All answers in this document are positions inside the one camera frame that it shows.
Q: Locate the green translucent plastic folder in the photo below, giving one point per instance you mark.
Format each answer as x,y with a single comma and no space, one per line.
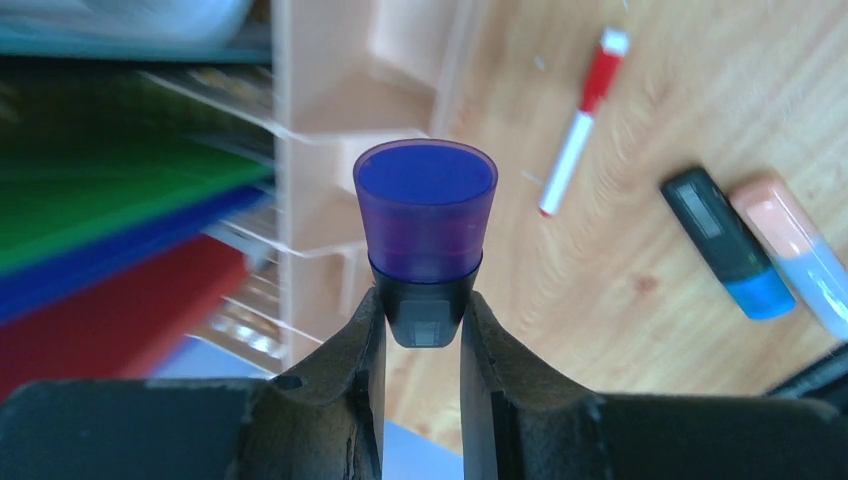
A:
86,156

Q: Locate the white red whiteboard marker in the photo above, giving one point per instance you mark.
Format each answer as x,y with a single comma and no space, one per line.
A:
611,49

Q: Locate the blue highlighter marker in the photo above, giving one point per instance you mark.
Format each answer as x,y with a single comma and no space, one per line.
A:
729,248

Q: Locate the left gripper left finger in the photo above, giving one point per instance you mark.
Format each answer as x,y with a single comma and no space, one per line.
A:
320,419

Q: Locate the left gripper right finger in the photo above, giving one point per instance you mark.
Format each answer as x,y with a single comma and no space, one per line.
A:
523,419

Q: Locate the orange highlighter marker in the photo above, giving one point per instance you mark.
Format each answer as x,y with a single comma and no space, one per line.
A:
779,221

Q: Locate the beige plastic file organizer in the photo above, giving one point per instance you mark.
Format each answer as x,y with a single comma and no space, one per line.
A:
347,75

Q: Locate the blue binder folder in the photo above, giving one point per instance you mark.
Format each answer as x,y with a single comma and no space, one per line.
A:
54,278

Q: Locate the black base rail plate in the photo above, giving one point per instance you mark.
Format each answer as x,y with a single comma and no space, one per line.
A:
825,380

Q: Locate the purple highlighter marker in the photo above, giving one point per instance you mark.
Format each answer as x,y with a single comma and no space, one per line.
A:
425,205

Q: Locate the red binder folder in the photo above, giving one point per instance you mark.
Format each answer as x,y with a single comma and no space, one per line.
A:
122,327

